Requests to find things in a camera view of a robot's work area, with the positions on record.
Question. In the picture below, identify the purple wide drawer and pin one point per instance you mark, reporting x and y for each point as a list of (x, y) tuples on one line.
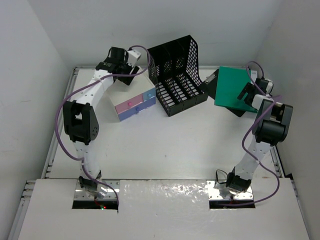
[(136, 109)]

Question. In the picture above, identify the black mesh file organizer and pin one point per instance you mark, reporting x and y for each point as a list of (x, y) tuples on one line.
[(174, 71)]

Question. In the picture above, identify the green folder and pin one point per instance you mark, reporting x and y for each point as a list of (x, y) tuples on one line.
[(230, 83)]

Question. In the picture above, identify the metal base plate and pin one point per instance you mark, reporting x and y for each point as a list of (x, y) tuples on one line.
[(218, 192), (106, 194)]

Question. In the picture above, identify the light blue small drawer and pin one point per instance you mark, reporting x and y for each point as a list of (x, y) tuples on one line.
[(149, 94)]

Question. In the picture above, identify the black clipboard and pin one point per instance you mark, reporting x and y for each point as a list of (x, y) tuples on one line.
[(209, 86)]

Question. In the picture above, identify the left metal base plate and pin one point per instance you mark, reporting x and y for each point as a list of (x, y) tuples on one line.
[(106, 194)]

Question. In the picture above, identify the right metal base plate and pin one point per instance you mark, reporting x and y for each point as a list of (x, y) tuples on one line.
[(218, 192)]

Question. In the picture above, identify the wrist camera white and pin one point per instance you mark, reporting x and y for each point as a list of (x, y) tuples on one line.
[(269, 86), (132, 57)]

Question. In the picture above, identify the white front cover board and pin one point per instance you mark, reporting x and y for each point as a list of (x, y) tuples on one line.
[(159, 210)]

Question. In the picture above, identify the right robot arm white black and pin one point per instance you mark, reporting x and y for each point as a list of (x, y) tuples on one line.
[(270, 127)]

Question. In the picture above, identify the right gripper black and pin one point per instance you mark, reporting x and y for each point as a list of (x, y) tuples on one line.
[(247, 89)]

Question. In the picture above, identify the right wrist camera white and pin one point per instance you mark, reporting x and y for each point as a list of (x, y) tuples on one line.
[(269, 86)]

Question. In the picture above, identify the pink small drawer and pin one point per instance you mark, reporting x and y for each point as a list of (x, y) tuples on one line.
[(128, 104)]

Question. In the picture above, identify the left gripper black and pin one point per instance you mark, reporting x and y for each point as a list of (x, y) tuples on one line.
[(129, 68)]

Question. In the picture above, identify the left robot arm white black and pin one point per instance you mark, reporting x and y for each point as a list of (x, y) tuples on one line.
[(79, 117)]

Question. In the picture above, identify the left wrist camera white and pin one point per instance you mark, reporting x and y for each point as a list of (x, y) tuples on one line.
[(132, 57)]

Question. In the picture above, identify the white drawer box pastel drawers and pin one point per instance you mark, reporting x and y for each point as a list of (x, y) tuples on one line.
[(120, 92)]

